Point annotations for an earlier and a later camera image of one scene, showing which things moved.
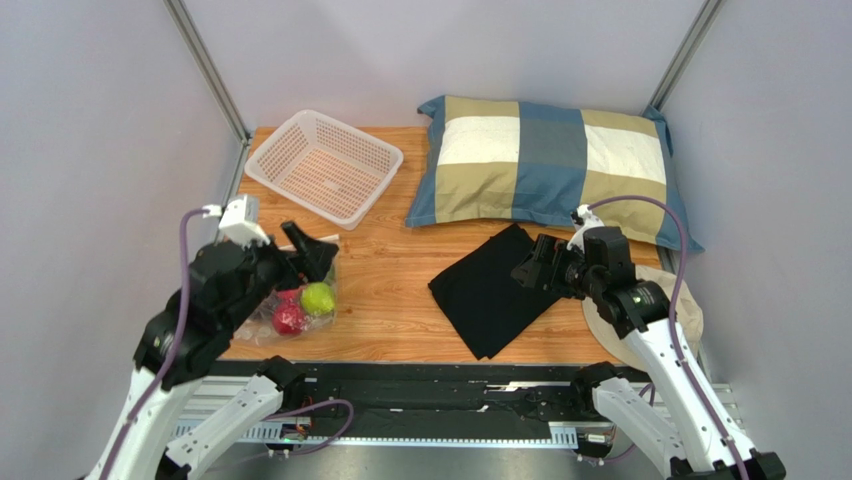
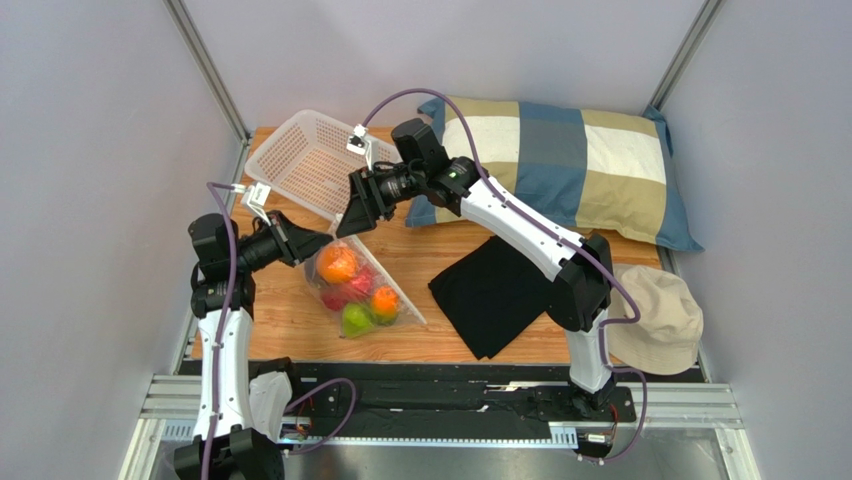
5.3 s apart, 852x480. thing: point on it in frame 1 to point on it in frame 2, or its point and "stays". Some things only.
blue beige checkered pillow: [497, 161] stays
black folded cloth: [479, 299] stays
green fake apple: [317, 298] to [357, 320]
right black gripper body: [542, 264] to [371, 192]
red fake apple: [288, 317] to [358, 287]
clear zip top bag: [299, 310] to [353, 292]
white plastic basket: [326, 165] stays
